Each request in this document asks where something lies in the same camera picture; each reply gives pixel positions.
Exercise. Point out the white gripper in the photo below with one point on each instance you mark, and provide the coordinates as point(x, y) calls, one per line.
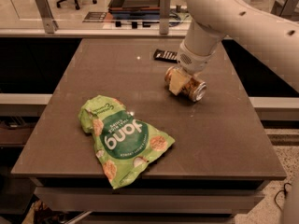
point(193, 61)

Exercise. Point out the orange drink can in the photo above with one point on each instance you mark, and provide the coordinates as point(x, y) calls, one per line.
point(195, 89)

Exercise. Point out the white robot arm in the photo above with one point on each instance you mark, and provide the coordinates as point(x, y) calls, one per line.
point(274, 41)

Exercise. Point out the black snack bar wrapper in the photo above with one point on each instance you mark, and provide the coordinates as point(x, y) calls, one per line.
point(165, 56)

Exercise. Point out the green chips bag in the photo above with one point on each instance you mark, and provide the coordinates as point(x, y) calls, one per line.
point(124, 145)

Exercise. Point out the black floor sign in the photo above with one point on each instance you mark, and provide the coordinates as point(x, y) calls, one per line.
point(95, 17)

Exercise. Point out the middle metal glass bracket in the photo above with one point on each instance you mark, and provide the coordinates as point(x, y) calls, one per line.
point(164, 17)

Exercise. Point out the metal glass bracket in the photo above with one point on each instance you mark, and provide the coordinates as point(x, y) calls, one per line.
point(49, 23)
point(287, 9)
point(164, 17)

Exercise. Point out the right metal glass bracket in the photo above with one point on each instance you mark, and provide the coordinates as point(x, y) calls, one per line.
point(287, 9)

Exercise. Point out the left metal glass bracket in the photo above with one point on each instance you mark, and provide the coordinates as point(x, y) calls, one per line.
point(49, 23)

